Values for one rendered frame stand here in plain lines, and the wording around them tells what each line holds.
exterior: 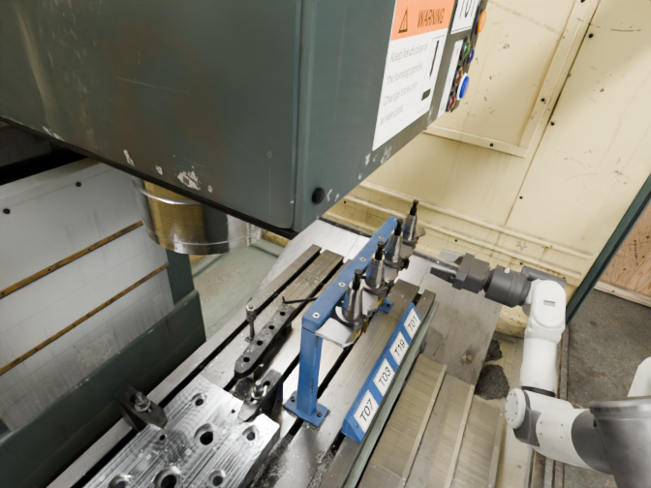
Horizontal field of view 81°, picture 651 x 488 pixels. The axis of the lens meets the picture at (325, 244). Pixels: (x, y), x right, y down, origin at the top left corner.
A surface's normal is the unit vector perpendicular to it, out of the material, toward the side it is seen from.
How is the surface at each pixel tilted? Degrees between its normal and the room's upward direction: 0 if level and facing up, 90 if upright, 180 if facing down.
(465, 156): 90
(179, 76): 90
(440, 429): 8
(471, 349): 24
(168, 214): 90
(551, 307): 34
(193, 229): 90
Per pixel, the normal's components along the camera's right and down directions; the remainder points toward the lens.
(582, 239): -0.50, 0.47
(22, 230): 0.86, 0.35
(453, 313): -0.12, -0.54
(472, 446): 0.15, -0.87
